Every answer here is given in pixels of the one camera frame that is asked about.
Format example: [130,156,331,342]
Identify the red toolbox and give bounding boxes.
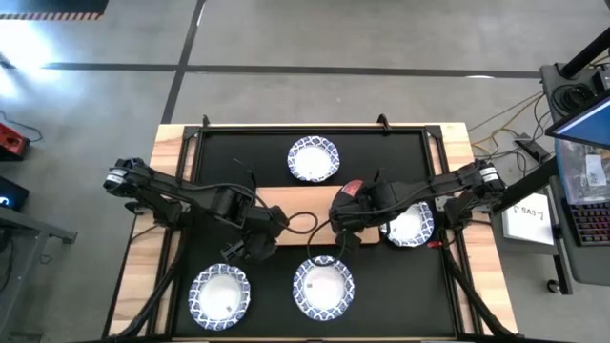
[0,122,31,162]

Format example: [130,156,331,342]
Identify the red patterned ceramic bowl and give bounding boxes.
[339,179,367,198]

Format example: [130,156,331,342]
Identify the black table frame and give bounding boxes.
[101,112,521,343]

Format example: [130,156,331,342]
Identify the backlit keyboard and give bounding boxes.
[561,199,610,248]

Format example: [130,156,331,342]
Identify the black power strip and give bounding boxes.
[513,136,550,164]

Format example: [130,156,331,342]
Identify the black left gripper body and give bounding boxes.
[236,232,280,264]

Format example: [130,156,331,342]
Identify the blue white paper bowl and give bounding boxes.
[379,201,437,249]
[286,135,342,184]
[292,254,356,322]
[187,262,253,332]

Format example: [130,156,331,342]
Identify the clear plastic bag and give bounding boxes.
[554,137,610,206]

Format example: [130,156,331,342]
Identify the dark grey desk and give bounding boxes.
[490,60,610,295]

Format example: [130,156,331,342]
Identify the grey metal desk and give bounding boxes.
[0,204,79,343]

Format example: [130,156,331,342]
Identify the wooden cutting board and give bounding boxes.
[232,156,388,248]

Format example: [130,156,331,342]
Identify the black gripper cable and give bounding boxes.
[284,211,320,236]
[306,217,348,269]

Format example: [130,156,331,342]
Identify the computer monitor with blue screen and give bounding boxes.
[544,90,610,151]

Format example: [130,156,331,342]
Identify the black coiled cable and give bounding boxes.
[551,82,598,114]

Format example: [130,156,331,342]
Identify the white paper sign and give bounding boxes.
[501,192,555,243]

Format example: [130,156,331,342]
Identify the black monitor stand pole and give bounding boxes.
[559,28,610,80]

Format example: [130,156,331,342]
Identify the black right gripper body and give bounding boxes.
[327,183,382,235]

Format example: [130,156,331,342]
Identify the black table mat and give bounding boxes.
[172,129,459,340]

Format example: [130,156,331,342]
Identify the yellow floor cable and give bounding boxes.
[468,91,545,156]

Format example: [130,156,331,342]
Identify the black electronic device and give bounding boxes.
[0,174,31,213]

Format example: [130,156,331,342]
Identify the hazard striped black platform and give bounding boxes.
[0,0,111,22]

